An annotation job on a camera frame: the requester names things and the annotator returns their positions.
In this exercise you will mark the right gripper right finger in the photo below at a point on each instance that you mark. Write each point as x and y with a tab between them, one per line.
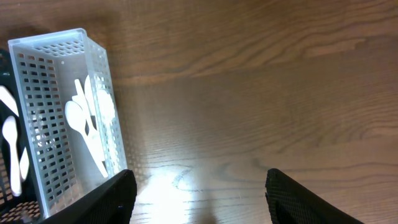
290	202

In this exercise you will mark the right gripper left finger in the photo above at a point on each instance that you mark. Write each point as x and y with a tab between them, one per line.
110	203

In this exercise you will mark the dark green plastic basket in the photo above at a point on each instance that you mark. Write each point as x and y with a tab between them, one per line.
18	200

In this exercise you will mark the short white spoon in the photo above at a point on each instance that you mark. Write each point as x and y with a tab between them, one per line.
9	131

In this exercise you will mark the clear plastic basket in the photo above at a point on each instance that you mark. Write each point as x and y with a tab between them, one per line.
45	67

